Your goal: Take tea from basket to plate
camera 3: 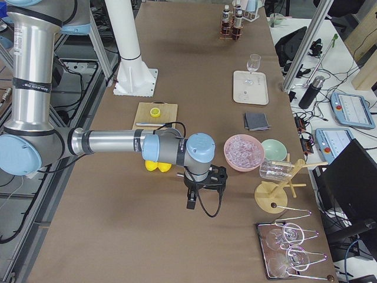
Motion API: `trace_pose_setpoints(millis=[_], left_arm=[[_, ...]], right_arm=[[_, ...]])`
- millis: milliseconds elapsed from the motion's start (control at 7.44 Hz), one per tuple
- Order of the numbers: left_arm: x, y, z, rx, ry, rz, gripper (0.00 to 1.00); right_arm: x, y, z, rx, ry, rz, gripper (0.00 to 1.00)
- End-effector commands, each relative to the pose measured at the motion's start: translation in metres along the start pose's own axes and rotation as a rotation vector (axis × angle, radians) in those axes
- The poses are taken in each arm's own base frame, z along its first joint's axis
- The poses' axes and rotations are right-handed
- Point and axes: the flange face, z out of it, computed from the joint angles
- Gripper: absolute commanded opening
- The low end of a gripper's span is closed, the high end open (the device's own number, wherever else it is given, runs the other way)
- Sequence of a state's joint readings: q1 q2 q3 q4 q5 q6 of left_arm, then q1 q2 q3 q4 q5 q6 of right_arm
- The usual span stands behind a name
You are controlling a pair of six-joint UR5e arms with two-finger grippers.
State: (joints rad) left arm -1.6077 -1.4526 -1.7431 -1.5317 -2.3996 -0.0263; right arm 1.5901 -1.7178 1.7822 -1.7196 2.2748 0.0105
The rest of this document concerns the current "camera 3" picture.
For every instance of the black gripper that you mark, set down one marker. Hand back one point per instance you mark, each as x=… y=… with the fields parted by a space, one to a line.
x=192 y=186

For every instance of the tea bottle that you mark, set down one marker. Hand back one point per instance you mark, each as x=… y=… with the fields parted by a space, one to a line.
x=225 y=20
x=236 y=7
x=237 y=25

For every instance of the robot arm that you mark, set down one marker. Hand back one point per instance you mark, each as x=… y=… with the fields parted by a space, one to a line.
x=30 y=141

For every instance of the pink bowl with ice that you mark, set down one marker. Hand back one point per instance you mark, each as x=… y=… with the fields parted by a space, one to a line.
x=243 y=152

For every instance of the wooden cup rack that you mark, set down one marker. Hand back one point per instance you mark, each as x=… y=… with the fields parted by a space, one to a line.
x=271 y=196

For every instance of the clear glass mug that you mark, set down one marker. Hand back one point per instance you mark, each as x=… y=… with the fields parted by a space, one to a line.
x=276 y=170

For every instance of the steel muddler rod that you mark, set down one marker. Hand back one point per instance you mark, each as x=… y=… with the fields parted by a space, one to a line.
x=143 y=124

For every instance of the bamboo cutting board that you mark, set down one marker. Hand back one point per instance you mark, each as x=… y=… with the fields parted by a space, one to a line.
x=168 y=114

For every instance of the yellow lemon half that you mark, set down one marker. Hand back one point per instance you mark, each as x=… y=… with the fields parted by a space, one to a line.
x=155 y=112

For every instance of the green bowl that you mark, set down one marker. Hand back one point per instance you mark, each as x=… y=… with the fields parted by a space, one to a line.
x=274 y=150

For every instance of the grey folded cloth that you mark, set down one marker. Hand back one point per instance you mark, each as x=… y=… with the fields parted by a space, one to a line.
x=255 y=121

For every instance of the upside-down wine glass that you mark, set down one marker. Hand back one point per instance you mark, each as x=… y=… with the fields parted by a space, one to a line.
x=293 y=262
x=283 y=236

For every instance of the dark mirror tray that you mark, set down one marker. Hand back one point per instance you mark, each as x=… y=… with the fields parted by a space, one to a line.
x=268 y=253

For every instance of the white rabbit tray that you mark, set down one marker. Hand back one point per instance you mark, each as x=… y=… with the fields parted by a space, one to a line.
x=250 y=88

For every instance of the orange power strip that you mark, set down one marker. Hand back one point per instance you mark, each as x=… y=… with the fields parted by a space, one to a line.
x=306 y=138

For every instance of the clear wine glass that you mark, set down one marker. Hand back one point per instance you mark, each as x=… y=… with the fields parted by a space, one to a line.
x=252 y=65

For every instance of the blue teach pendant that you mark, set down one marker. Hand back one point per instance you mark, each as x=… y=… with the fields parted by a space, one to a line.
x=330 y=142
x=351 y=110

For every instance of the black monitor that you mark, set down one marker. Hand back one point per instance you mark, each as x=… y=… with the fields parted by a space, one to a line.
x=349 y=183

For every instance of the black thermos bottle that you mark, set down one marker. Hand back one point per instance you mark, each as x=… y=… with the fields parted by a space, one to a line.
x=311 y=92

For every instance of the copper wire bottle basket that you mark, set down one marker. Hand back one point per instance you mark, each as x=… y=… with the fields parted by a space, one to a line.
x=229 y=36

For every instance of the black camera unit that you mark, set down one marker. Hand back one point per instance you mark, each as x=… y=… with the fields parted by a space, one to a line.
x=315 y=49

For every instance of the aluminium frame post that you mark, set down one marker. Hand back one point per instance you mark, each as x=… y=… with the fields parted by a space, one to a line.
x=315 y=24

